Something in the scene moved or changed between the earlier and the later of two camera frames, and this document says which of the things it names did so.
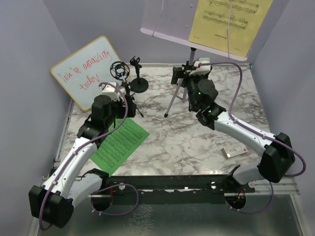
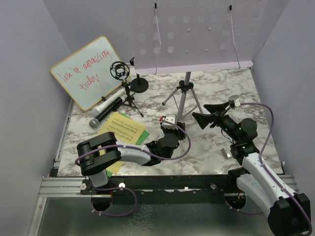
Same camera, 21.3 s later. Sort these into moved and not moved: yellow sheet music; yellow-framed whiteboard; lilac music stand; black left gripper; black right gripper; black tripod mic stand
Moved: yellow sheet music; lilac music stand; black right gripper; black left gripper
Not moved: black tripod mic stand; yellow-framed whiteboard
